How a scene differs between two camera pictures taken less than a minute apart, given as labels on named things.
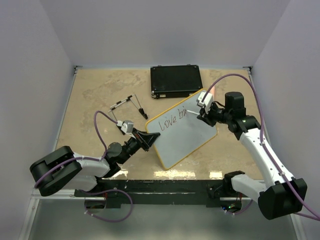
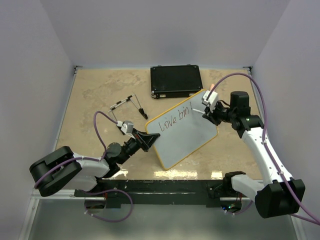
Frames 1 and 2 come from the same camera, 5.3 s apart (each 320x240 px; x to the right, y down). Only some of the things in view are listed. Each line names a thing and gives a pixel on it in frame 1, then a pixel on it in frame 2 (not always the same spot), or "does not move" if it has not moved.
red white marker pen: [193, 112] -> [198, 110]
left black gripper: [145, 140] does not move
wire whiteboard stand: [133, 98] does not move
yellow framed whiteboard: [182, 133] does not move
